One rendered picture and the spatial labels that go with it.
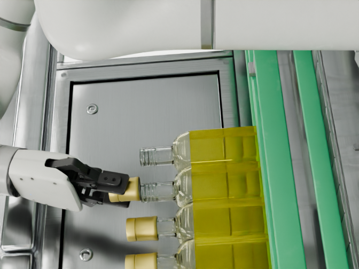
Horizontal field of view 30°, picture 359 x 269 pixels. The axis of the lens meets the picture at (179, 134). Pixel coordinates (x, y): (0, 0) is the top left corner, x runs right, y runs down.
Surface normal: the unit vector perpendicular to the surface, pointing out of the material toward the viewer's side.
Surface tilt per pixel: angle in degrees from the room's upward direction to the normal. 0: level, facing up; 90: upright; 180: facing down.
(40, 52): 90
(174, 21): 86
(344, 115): 90
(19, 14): 124
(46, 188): 75
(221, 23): 87
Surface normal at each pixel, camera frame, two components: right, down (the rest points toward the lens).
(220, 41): -0.04, 0.90
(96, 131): -0.07, -0.52
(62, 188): -0.25, 0.81
